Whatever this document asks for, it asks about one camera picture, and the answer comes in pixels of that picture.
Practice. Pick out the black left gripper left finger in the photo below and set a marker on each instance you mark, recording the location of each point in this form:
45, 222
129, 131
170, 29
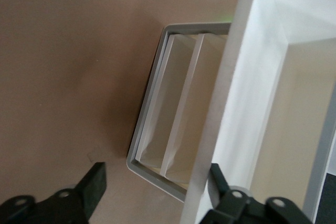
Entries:
78, 203

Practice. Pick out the white box frame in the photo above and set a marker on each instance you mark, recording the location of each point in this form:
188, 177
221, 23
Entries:
249, 77

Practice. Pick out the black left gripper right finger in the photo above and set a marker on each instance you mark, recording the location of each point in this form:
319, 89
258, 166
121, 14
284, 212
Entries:
231, 208

